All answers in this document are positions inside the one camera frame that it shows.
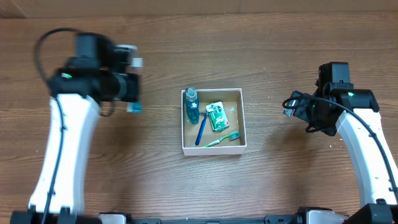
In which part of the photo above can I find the teal toothpaste tube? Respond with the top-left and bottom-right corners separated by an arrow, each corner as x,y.
126,102 -> 142,113

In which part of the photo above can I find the blue mouthwash bottle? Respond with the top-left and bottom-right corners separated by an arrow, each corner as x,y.
185,88 -> 200,124

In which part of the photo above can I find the green toothbrush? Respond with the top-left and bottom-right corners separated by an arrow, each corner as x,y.
204,132 -> 240,147

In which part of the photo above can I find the blue disposable razor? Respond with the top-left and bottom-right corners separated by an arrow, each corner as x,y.
195,113 -> 207,146

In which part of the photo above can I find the green soap package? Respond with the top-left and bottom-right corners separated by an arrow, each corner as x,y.
205,101 -> 229,132

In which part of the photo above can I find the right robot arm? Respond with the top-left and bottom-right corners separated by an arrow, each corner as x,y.
284,62 -> 397,223

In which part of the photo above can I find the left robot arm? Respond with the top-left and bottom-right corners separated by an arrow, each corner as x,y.
10,30 -> 143,224

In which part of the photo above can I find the white cardboard box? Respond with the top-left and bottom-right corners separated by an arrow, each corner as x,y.
180,88 -> 247,156

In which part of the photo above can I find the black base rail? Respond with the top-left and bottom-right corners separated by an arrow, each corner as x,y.
99,211 -> 299,224

